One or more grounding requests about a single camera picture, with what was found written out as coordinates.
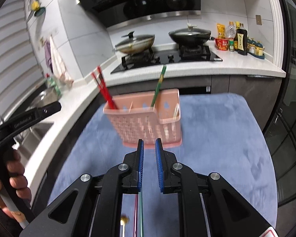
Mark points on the metal basin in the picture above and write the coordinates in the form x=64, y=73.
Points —
x=43, y=100

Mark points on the black range hood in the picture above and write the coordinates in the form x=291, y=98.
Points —
x=150, y=2

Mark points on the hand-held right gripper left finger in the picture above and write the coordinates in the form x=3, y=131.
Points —
x=141, y=165

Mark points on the black framed glass door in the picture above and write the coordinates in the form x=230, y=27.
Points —
x=291, y=103

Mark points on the teal hanging dish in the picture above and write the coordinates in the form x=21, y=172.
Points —
x=40, y=11

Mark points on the dark red chopstick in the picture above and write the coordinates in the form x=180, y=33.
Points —
x=137, y=217

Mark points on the yellow hanging scrubber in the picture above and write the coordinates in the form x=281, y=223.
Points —
x=35, y=5

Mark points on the bronze wall outlet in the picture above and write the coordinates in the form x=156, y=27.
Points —
x=258, y=19

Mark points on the purple hanging cloth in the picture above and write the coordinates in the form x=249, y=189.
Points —
x=48, y=56

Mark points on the black gas stove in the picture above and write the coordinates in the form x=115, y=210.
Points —
x=167, y=58

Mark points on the person's left hand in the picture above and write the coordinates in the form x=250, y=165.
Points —
x=16, y=163

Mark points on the blue plush mat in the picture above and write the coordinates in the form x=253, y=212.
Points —
x=212, y=140

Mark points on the pink perforated utensil holder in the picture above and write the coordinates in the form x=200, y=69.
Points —
x=148, y=126

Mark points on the bright red chopstick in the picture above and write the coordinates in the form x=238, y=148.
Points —
x=104, y=91
x=104, y=81

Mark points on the spice jar rack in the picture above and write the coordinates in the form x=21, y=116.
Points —
x=256, y=49

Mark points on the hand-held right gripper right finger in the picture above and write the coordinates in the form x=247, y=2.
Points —
x=159, y=165

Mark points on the red instant noodle cup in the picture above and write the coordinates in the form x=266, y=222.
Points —
x=221, y=44

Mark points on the clear bottle with yellow cap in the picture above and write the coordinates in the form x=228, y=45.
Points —
x=230, y=32

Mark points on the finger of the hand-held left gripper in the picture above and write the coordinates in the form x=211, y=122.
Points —
x=27, y=119

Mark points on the green dish soap bottle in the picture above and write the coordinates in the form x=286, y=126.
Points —
x=53, y=85

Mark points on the dark soy sauce bottle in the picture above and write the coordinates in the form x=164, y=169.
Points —
x=241, y=40

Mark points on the yellow seasoning packet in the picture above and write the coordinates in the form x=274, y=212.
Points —
x=221, y=31

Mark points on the green chopstick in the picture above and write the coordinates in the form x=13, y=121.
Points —
x=158, y=86
x=141, y=217

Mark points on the gold metal spoon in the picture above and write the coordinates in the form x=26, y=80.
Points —
x=124, y=219

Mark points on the beige pan with glass lid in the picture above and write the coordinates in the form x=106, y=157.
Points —
x=135, y=44

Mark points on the white window blind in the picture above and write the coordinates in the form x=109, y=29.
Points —
x=12, y=54

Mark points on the black wok with lid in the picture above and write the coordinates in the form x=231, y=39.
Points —
x=190, y=35

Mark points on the small green capped jar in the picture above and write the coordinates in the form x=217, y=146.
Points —
x=231, y=46

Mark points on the steel kitchen sink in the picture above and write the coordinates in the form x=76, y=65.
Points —
x=38, y=133

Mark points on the white hanging towel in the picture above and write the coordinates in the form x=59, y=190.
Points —
x=59, y=64

